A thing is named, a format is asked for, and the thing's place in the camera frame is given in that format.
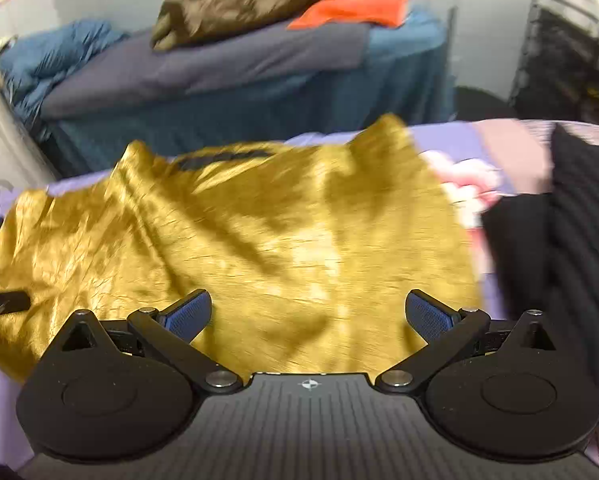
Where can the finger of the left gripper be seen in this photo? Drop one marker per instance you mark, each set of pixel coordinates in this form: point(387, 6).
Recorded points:
point(14, 301)

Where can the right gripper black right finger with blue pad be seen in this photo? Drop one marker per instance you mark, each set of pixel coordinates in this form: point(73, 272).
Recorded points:
point(450, 336)

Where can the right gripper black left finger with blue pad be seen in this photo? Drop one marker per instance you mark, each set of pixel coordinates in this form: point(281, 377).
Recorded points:
point(167, 335)

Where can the golden satin jacket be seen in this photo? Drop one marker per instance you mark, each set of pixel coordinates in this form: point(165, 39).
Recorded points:
point(308, 253)

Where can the black knit garment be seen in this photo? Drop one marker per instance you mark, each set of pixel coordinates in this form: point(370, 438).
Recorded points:
point(545, 247)

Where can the blue crumpled blanket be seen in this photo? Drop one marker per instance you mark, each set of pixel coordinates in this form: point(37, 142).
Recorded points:
point(34, 65)

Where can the black round stool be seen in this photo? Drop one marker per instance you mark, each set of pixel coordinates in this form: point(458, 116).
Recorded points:
point(474, 105)

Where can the blue covered bed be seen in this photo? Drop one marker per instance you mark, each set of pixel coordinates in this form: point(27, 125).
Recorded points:
point(268, 85)

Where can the olive green jacket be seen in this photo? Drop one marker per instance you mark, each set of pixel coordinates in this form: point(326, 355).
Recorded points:
point(182, 23)

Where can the orange folded cloth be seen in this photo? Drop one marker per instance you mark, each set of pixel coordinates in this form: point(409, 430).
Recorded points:
point(385, 13)

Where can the black wire shelf rack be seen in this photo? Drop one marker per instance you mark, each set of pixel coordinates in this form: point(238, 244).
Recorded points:
point(558, 73)

